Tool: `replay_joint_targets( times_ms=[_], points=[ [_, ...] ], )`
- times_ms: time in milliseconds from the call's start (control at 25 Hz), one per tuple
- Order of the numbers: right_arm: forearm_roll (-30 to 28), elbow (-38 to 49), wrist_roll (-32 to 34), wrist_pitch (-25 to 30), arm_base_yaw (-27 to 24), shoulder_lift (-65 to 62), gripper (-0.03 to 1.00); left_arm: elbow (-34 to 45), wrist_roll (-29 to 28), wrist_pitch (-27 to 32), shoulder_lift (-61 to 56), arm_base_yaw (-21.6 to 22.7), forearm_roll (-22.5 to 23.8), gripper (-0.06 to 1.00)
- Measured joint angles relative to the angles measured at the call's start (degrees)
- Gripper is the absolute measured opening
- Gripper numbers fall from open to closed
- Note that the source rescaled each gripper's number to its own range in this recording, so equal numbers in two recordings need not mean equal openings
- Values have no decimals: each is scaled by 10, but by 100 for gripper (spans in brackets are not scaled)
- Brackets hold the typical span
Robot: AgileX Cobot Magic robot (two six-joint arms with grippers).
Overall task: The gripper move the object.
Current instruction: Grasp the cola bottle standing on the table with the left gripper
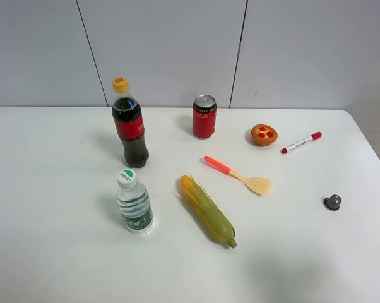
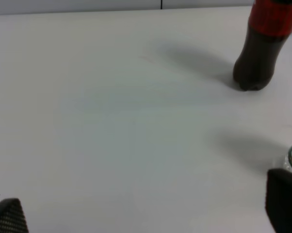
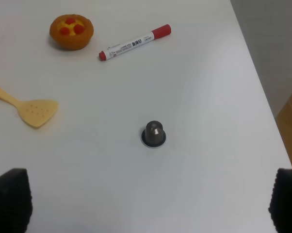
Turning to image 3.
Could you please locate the wooden spatula orange handle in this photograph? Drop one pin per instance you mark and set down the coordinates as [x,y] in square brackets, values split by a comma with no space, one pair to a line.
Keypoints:
[35,113]

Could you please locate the red white marker pen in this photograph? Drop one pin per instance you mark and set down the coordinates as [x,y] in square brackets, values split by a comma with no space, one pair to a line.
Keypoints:
[119,49]

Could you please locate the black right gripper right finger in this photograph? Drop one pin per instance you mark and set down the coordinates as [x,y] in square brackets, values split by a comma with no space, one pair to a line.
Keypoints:
[280,207]

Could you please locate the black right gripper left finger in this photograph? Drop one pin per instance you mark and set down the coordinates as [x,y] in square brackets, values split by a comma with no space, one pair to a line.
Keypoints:
[15,201]

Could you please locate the dark coffee capsule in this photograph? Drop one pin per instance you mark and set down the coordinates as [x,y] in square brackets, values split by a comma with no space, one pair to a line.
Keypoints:
[153,135]

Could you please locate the toy fruit tart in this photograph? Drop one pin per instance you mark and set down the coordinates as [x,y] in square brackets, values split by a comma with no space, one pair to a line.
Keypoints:
[71,32]

